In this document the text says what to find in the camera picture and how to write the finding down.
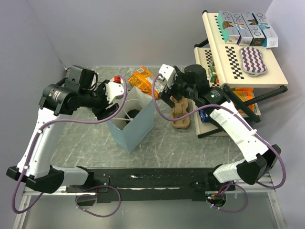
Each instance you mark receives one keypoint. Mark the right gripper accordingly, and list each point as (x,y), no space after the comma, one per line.
(169,89)

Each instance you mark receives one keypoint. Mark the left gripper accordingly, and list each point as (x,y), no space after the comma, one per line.
(101,112)

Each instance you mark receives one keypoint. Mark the black cup lid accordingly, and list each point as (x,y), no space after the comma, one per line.
(130,115)

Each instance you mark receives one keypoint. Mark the blue white paper bag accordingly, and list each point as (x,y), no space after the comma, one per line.
(128,136)

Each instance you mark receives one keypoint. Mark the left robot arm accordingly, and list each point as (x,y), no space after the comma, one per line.
(57,104)

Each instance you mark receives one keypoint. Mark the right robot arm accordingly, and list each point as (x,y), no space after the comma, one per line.
(259,155)

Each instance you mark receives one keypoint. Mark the brown cardboard cup carrier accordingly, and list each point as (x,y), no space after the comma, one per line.
(180,109)

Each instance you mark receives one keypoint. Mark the orange snack bag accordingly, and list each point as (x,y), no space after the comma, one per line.
(142,78)

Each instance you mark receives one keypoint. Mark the green small box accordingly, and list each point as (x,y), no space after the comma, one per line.
(212,74)

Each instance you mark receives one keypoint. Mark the blue Doritos chip bag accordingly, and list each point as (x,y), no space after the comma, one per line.
(204,116)

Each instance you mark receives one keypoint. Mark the beige black shelf rack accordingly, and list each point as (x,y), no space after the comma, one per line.
(228,62)

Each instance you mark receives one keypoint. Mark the orange chip bag on shelf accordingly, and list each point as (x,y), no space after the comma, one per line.
(244,94)

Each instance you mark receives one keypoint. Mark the teal silver box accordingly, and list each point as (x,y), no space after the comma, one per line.
(228,28)

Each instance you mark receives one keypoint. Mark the pink black striped sponge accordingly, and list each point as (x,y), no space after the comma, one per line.
(252,61)

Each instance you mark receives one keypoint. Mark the silver blue box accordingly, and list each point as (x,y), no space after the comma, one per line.
(246,37)

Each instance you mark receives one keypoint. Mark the black silver box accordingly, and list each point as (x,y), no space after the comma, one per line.
(257,34)

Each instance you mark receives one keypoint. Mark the white blue box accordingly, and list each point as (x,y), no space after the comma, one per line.
(271,38)

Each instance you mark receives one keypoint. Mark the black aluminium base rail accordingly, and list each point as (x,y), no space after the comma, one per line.
(133,184)

